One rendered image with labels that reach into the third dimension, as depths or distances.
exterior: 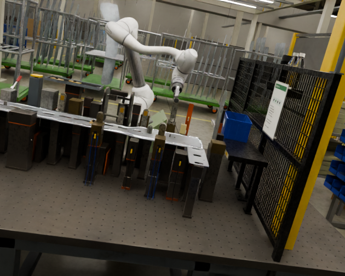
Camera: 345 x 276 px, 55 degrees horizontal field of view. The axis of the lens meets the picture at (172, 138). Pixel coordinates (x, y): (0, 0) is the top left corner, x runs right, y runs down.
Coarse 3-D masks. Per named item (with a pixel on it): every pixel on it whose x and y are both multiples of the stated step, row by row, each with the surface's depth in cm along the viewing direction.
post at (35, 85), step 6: (30, 78) 222; (36, 78) 222; (42, 78) 227; (30, 84) 223; (36, 84) 223; (42, 84) 229; (30, 90) 225; (36, 90) 225; (30, 96) 226; (36, 96) 226; (30, 102) 227; (36, 102) 227
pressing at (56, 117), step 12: (0, 108) 189; (12, 108) 192; (24, 108) 198; (36, 108) 203; (60, 120) 190; (72, 120) 193; (120, 132) 192; (132, 132) 195; (144, 132) 200; (156, 132) 206; (168, 132) 210; (180, 144) 192; (192, 144) 196
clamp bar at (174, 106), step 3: (174, 99) 208; (177, 99) 208; (174, 102) 212; (177, 102) 211; (174, 105) 212; (177, 105) 211; (171, 108) 212; (174, 108) 212; (171, 111) 212; (174, 111) 213; (171, 114) 212; (174, 114) 213; (171, 117) 213; (174, 117) 213; (174, 120) 212; (174, 123) 213
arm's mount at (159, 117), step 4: (160, 112) 282; (152, 116) 286; (156, 116) 279; (160, 116) 271; (164, 116) 265; (156, 120) 267; (160, 120) 260; (164, 120) 254; (152, 124) 263; (156, 124) 257; (156, 128) 255; (128, 136) 272; (152, 144) 258
